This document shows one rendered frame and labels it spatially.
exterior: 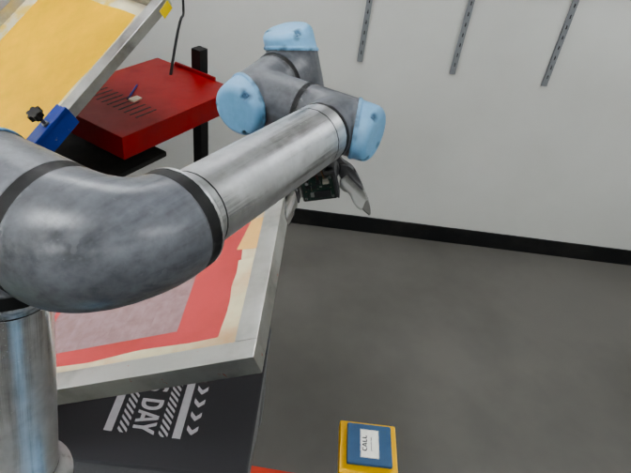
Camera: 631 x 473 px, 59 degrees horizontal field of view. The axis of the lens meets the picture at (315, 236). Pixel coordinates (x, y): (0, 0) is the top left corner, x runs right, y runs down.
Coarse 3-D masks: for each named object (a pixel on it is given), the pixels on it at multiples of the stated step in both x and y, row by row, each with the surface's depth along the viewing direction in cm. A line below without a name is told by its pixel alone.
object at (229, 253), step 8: (248, 224) 119; (240, 232) 118; (224, 240) 117; (232, 240) 116; (240, 240) 115; (224, 248) 115; (232, 248) 114; (224, 256) 112; (232, 256) 111; (240, 256) 110; (216, 264) 111
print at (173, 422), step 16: (192, 384) 134; (208, 384) 134; (128, 400) 128; (144, 400) 129; (160, 400) 129; (176, 400) 130; (192, 400) 130; (112, 416) 124; (128, 416) 125; (144, 416) 125; (160, 416) 126; (176, 416) 126; (192, 416) 127; (128, 432) 122; (144, 432) 122; (160, 432) 123; (176, 432) 123; (192, 432) 124
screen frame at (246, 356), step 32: (256, 256) 102; (256, 288) 95; (256, 320) 89; (192, 352) 87; (224, 352) 85; (256, 352) 84; (64, 384) 91; (96, 384) 89; (128, 384) 88; (160, 384) 88
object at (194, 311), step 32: (192, 288) 107; (224, 288) 104; (64, 320) 112; (96, 320) 108; (128, 320) 105; (160, 320) 102; (192, 320) 99; (64, 352) 103; (96, 352) 100; (128, 352) 98
